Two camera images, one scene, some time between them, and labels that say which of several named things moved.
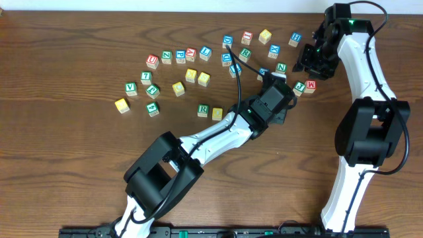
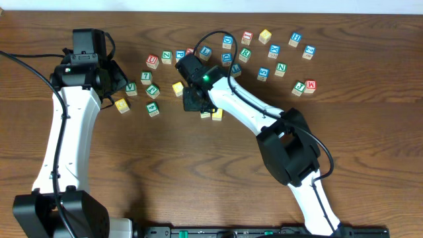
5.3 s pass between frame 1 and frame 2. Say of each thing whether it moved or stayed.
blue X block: stayed
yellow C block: stayed
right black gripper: moved
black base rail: stayed
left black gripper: moved
